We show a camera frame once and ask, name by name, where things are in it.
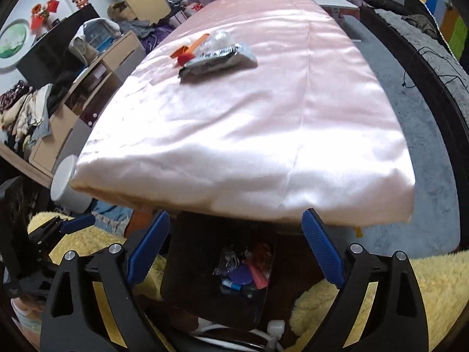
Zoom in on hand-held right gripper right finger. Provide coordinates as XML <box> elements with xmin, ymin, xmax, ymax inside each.
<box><xmin>301</xmin><ymin>208</ymin><xmax>429</xmax><ymax>352</ymax></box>

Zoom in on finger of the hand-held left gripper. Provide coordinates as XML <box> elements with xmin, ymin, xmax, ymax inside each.
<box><xmin>9</xmin><ymin>258</ymin><xmax>63</xmax><ymax>297</ymax></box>
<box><xmin>27</xmin><ymin>214</ymin><xmax>96</xmax><ymax>265</ymax></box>

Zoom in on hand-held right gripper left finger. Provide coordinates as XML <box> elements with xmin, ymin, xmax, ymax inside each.
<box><xmin>38</xmin><ymin>210</ymin><xmax>173</xmax><ymax>352</ymax></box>

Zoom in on black bin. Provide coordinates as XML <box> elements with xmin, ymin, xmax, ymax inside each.
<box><xmin>160</xmin><ymin>211</ymin><xmax>276</xmax><ymax>333</ymax></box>

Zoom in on red gold candy wrapper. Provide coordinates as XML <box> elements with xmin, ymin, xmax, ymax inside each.
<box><xmin>254</xmin><ymin>243</ymin><xmax>274</xmax><ymax>265</ymax></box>

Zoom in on red tube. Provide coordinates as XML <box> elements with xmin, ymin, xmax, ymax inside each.
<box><xmin>246</xmin><ymin>260</ymin><xmax>269</xmax><ymax>290</ymax></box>

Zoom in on clear plastic bag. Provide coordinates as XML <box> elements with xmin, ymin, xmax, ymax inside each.
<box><xmin>213</xmin><ymin>246</ymin><xmax>243</xmax><ymax>276</ymax></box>

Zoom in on purple plastic lid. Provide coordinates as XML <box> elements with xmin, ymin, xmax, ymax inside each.
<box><xmin>229</xmin><ymin>265</ymin><xmax>254</xmax><ymax>287</ymax></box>

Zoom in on silver snack packet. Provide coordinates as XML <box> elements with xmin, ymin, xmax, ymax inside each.
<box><xmin>179</xmin><ymin>42</ymin><xmax>258</xmax><ymax>80</ymax></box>

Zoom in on orange tube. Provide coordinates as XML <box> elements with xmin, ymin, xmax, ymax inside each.
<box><xmin>178</xmin><ymin>34</ymin><xmax>211</xmax><ymax>67</ymax></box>

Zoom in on clear plastic wrapper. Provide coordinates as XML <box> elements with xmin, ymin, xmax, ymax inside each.
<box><xmin>203</xmin><ymin>30</ymin><xmax>235</xmax><ymax>54</ymax></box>

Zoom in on person's left hand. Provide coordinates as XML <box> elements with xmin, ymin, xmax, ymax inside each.
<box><xmin>10</xmin><ymin>296</ymin><xmax>45</xmax><ymax>338</ymax></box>

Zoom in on yellow fluffy rug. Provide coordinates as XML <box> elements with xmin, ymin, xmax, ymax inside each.
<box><xmin>27</xmin><ymin>211</ymin><xmax>171</xmax><ymax>352</ymax></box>
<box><xmin>289</xmin><ymin>249</ymin><xmax>469</xmax><ymax>352</ymax></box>

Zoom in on white cylindrical bin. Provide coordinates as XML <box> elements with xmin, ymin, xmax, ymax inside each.
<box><xmin>50</xmin><ymin>155</ymin><xmax>93</xmax><ymax>214</ymax></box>

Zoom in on white power plug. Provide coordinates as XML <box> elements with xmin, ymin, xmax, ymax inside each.
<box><xmin>266</xmin><ymin>319</ymin><xmax>287</xmax><ymax>344</ymax></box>

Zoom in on pile of clothes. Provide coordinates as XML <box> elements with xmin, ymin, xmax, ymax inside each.
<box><xmin>0</xmin><ymin>79</ymin><xmax>56</xmax><ymax>155</ymax></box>

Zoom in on pink satin tablecloth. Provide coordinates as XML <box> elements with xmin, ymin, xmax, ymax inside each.
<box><xmin>69</xmin><ymin>0</ymin><xmax>416</xmax><ymax>227</ymax></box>

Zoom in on grey blue carpet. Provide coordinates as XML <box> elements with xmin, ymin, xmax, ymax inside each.
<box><xmin>340</xmin><ymin>14</ymin><xmax>461</xmax><ymax>258</ymax></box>

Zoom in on wooden tv cabinet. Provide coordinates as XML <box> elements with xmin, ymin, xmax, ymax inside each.
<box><xmin>0</xmin><ymin>31</ymin><xmax>148</xmax><ymax>188</ymax></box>

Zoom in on black television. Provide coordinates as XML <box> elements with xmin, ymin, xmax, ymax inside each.
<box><xmin>16</xmin><ymin>5</ymin><xmax>102</xmax><ymax>89</ymax></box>

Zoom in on covered bird cage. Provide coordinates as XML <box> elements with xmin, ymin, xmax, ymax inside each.
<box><xmin>69</xmin><ymin>18</ymin><xmax>122</xmax><ymax>68</ymax></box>

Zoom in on black sofa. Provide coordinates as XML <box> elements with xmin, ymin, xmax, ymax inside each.
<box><xmin>361</xmin><ymin>0</ymin><xmax>469</xmax><ymax>178</ymax></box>

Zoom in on purple bag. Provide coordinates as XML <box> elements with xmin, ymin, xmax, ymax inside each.
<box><xmin>145</xmin><ymin>26</ymin><xmax>177</xmax><ymax>54</ymax></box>

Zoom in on grey clothes heap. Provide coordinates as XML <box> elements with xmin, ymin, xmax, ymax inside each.
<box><xmin>117</xmin><ymin>18</ymin><xmax>162</xmax><ymax>38</ymax></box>

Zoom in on sunflower bouquet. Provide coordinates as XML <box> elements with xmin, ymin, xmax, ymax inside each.
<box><xmin>31</xmin><ymin>3</ymin><xmax>52</xmax><ymax>26</ymax></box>

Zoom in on cardboard boxes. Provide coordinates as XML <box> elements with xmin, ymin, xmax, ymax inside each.
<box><xmin>107</xmin><ymin>2</ymin><xmax>139</xmax><ymax>23</ymax></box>

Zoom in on grey fur throw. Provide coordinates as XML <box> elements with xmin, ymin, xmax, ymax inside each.
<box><xmin>375</xmin><ymin>7</ymin><xmax>469</xmax><ymax>97</ymax></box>

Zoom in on white red shopping bag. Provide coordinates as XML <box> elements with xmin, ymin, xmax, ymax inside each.
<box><xmin>184</xmin><ymin>2</ymin><xmax>206</xmax><ymax>18</ymax></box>

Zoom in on dark grey cloth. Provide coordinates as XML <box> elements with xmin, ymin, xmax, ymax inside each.
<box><xmin>401</xmin><ymin>14</ymin><xmax>439</xmax><ymax>40</ymax></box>

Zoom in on white folding table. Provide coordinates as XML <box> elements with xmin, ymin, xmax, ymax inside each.
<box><xmin>306</xmin><ymin>0</ymin><xmax>360</xmax><ymax>18</ymax></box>

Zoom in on black cushion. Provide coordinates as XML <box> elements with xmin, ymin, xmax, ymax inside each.
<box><xmin>362</xmin><ymin>0</ymin><xmax>408</xmax><ymax>16</ymax></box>

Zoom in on striped knitted blanket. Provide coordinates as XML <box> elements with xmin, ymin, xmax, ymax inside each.
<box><xmin>405</xmin><ymin>0</ymin><xmax>469</xmax><ymax>64</ymax></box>

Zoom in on white cable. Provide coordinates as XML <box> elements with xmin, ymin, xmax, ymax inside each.
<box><xmin>197</xmin><ymin>324</ymin><xmax>287</xmax><ymax>352</ymax></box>

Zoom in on round lotus wall picture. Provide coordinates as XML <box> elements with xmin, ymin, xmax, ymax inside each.
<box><xmin>0</xmin><ymin>18</ymin><xmax>38</xmax><ymax>71</ymax></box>

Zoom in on black cable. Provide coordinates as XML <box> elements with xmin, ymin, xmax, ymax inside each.
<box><xmin>401</xmin><ymin>45</ymin><xmax>469</xmax><ymax>89</ymax></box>

